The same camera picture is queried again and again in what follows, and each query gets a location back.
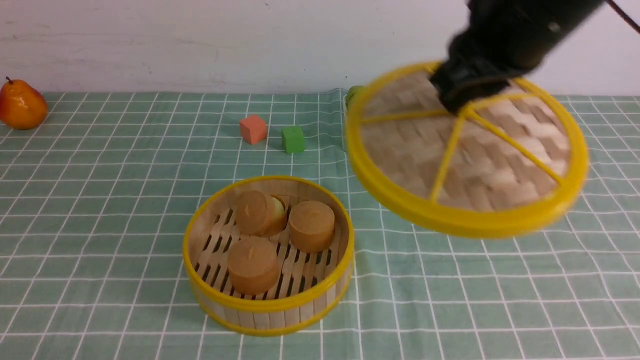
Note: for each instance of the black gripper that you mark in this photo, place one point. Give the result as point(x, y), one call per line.
point(470, 73)

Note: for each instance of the yellow woven steamer lid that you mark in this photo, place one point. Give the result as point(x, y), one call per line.
point(506, 165)

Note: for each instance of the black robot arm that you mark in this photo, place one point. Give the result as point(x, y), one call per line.
point(503, 40)

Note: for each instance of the yellow bamboo steamer basket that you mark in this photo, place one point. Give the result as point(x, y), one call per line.
point(309, 286)

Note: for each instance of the green white lidded box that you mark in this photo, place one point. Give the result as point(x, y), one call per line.
point(352, 91)

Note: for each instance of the green foam cube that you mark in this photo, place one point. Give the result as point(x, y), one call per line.
point(293, 139)

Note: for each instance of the brown toy bun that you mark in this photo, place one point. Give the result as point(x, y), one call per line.
point(312, 226)
point(260, 214)
point(253, 266)

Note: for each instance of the orange foam cube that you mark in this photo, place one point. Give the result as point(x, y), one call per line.
point(253, 129)

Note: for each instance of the green checkered tablecloth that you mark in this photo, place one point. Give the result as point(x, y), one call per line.
point(94, 204)

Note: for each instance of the orange toy pear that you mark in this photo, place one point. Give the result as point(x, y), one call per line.
point(22, 107)

